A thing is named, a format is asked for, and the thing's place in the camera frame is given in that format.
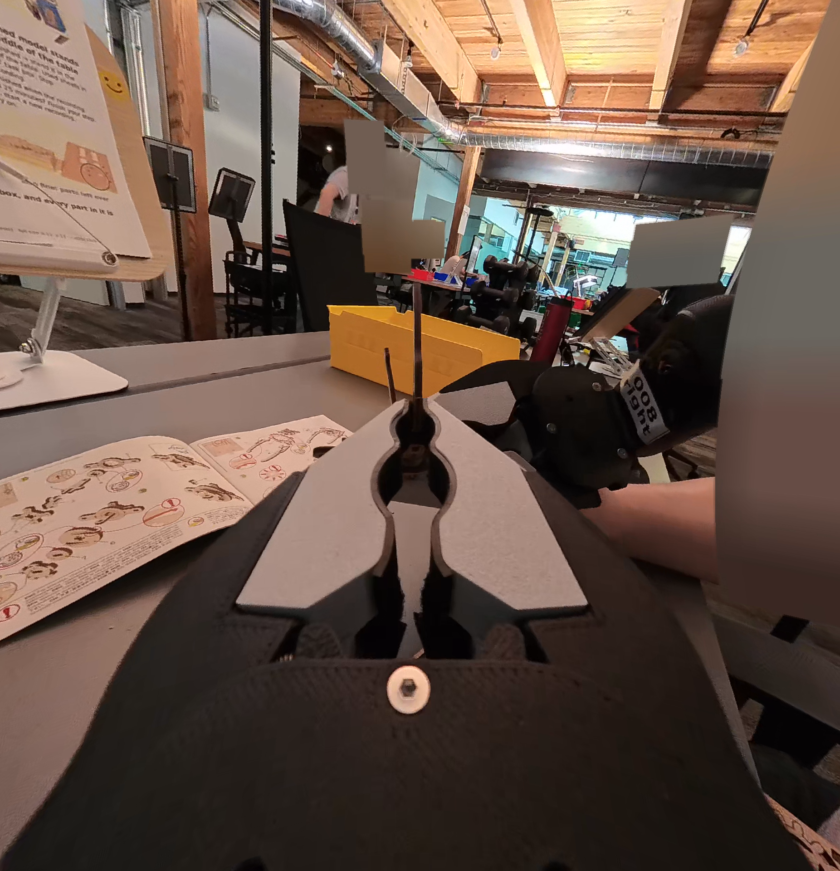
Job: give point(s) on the laser cut wooden sheet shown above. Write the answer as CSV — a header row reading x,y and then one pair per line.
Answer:
x,y
804,840

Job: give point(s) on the dark red bottle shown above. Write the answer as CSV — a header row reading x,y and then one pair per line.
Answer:
x,y
553,326

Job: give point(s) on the light wooden backing board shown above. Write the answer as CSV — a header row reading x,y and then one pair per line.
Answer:
x,y
138,170

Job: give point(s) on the tan board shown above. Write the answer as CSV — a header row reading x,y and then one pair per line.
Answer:
x,y
614,316

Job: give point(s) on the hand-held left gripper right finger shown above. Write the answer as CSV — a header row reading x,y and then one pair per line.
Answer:
x,y
508,544

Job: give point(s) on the white tablet stand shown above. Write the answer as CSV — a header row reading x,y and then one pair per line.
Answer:
x,y
52,381

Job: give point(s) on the black dumbbell rack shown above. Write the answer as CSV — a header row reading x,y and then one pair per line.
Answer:
x,y
495,292

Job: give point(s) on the black vertical pole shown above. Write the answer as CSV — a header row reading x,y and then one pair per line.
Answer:
x,y
266,170

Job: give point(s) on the silver ventilation duct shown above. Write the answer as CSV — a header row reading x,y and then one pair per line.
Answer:
x,y
365,47

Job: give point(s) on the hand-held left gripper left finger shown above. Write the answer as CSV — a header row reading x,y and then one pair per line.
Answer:
x,y
311,544

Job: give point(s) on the illustrated instruction booklet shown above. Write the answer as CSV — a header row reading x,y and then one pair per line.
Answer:
x,y
120,503

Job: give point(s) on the printed instruction sign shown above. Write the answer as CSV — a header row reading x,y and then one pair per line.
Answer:
x,y
46,136

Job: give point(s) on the person's right forearm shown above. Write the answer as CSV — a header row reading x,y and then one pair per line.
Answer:
x,y
658,524

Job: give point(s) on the wooden support post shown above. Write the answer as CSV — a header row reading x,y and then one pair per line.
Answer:
x,y
185,170

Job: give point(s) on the yellow plastic bin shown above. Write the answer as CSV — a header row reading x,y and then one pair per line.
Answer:
x,y
427,343

